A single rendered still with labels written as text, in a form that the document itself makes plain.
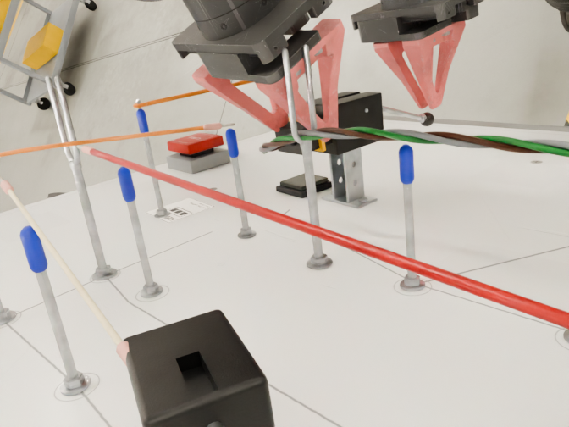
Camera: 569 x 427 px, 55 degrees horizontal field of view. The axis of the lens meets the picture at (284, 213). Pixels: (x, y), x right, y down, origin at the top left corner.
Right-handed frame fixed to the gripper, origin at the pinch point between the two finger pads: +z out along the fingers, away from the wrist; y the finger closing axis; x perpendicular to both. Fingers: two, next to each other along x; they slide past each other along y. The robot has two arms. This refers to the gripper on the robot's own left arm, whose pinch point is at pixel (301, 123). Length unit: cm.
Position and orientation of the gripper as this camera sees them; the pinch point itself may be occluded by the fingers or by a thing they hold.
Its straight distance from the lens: 41.2
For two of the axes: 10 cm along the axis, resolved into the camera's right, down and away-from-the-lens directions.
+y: 6.4, 2.4, -7.3
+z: 4.4, 6.7, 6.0
